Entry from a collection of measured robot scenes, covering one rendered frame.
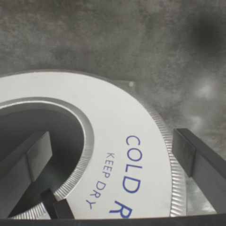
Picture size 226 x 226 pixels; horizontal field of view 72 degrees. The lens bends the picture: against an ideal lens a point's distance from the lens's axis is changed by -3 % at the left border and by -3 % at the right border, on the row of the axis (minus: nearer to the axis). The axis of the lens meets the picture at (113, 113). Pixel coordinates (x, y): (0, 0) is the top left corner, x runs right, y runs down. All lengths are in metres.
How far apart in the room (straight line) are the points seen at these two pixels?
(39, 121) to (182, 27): 1.03
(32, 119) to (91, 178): 0.52
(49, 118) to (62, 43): 0.56
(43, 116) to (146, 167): 0.57
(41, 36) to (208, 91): 1.33
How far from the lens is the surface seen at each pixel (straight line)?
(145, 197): 0.51
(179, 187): 0.56
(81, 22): 1.16
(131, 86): 1.27
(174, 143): 0.16
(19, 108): 0.88
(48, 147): 0.17
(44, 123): 0.93
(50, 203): 0.50
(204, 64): 1.38
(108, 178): 0.52
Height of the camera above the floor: 1.12
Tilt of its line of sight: 49 degrees down
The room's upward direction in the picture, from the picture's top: 178 degrees counter-clockwise
